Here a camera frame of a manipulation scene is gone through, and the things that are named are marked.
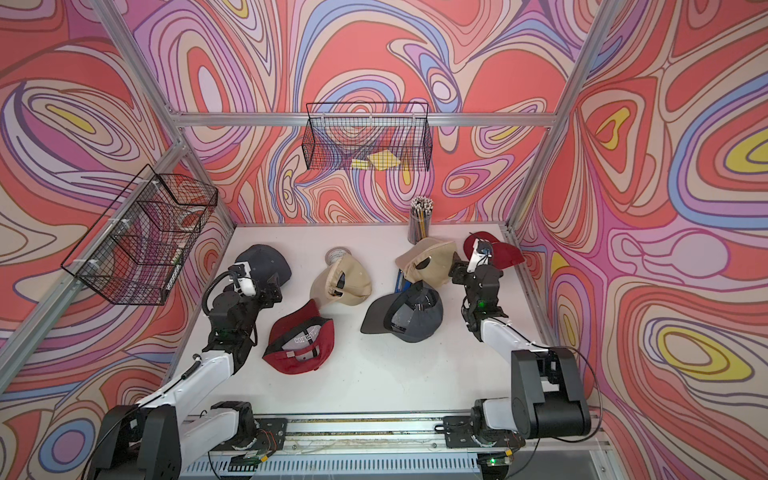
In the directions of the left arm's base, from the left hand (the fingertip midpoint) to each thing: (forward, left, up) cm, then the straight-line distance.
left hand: (264, 276), depth 84 cm
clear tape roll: (+21, -16, -14) cm, 30 cm away
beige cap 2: (+17, -50, -13) cm, 54 cm away
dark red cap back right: (+15, -75, -8) cm, 77 cm away
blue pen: (+8, -40, -15) cm, 44 cm away
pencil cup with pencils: (+27, -47, -2) cm, 54 cm away
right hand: (+6, -59, 0) cm, 59 cm away
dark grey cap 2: (-10, -42, -4) cm, 44 cm away
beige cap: (+8, -21, -13) cm, 26 cm away
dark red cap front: (-12, -9, -16) cm, 22 cm away
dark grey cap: (+12, +5, -8) cm, 15 cm away
